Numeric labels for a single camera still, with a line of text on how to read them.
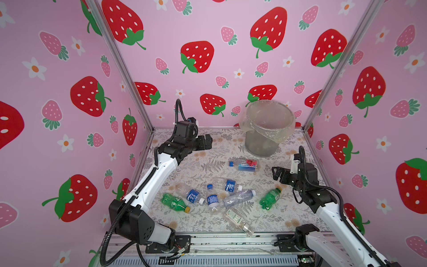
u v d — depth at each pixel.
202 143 0.69
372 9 0.69
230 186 0.86
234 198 0.88
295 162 0.71
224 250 0.73
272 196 0.84
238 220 0.76
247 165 0.95
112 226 0.36
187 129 0.59
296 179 0.66
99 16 0.70
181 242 0.75
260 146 0.96
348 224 0.46
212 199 0.82
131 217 0.40
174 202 0.81
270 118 1.06
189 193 0.84
